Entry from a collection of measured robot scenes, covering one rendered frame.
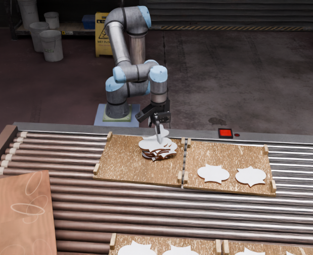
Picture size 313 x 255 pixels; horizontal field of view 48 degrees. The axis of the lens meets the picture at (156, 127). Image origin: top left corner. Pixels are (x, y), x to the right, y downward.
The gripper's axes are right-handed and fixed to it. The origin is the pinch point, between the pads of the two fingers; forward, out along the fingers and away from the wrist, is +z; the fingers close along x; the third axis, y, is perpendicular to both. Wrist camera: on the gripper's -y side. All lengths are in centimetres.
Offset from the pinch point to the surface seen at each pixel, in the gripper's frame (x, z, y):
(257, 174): -31, 10, 41
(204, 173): -22.3, 10.0, 17.3
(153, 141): 0.7, 4.1, 0.4
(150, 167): -9.0, 11.2, -4.4
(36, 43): 397, 91, -46
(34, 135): 39, 13, -56
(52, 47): 353, 83, -26
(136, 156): 1.4, 11.2, -8.6
